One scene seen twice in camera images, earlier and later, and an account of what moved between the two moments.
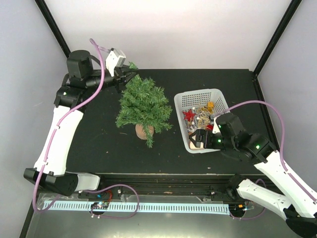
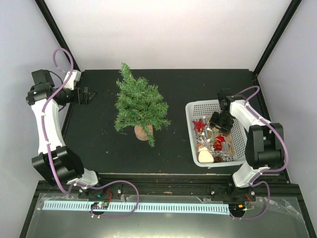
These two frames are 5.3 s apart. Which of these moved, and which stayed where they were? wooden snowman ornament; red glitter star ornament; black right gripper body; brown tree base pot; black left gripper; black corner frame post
Moved: black left gripper; wooden snowman ornament; red glitter star ornament; black right gripper body
Stayed: black corner frame post; brown tree base pot
